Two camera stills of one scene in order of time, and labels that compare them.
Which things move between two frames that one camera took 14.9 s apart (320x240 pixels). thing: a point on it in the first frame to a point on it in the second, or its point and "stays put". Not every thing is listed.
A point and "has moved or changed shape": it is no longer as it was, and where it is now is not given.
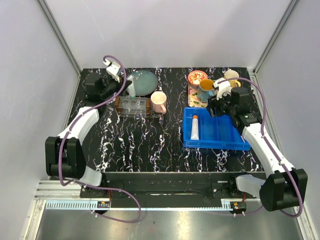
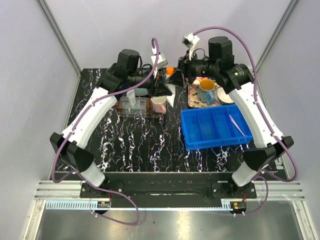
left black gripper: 119,85 to 161,89
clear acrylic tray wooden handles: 136,107 stays put
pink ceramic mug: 158,101 stays put
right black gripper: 213,102 to 187,65
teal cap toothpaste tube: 131,89 has moved or changed shape
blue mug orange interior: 206,89 stays put
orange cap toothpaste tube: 194,132 to 169,71
